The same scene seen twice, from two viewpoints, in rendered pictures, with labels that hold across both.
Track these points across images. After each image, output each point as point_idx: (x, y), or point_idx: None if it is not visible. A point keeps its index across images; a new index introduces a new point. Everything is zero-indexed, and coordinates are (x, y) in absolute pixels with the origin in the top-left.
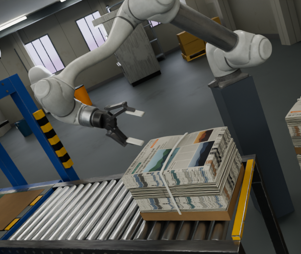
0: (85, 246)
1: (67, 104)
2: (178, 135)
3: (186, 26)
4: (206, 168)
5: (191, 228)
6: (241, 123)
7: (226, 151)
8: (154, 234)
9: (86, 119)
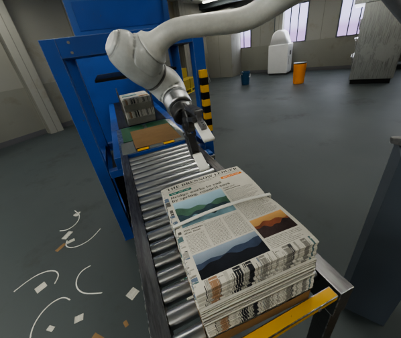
0: (133, 211)
1: (144, 76)
2: (259, 188)
3: None
4: (197, 289)
5: (184, 294)
6: (395, 212)
7: (278, 275)
8: (161, 259)
9: (166, 105)
